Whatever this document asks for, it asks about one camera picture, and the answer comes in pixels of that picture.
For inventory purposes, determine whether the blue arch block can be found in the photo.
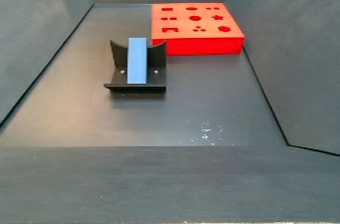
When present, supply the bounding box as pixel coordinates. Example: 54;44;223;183
129;38;149;84

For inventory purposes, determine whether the red shape sorter block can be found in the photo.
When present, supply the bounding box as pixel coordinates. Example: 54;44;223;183
153;3;245;56

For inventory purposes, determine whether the black curved fixture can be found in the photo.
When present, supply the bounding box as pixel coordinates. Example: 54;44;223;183
105;40;167;93

